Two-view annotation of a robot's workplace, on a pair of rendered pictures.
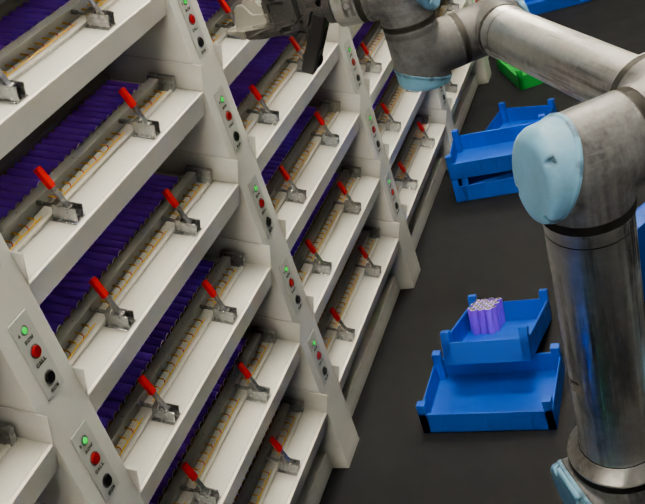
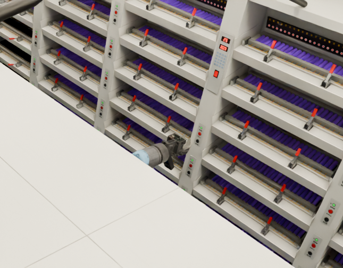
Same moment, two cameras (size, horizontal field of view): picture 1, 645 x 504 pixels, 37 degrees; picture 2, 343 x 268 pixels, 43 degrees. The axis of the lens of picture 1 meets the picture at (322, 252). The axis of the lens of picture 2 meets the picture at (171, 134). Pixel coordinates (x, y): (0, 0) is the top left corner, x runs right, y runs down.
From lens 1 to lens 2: 267 cm
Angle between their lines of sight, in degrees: 84
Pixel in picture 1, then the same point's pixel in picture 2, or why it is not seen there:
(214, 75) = (195, 153)
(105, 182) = (143, 118)
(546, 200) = not seen: hidden behind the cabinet
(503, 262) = not seen: outside the picture
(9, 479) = (90, 114)
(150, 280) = (140, 147)
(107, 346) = (119, 134)
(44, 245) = (122, 104)
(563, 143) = not seen: hidden behind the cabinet
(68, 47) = (161, 91)
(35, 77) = (145, 83)
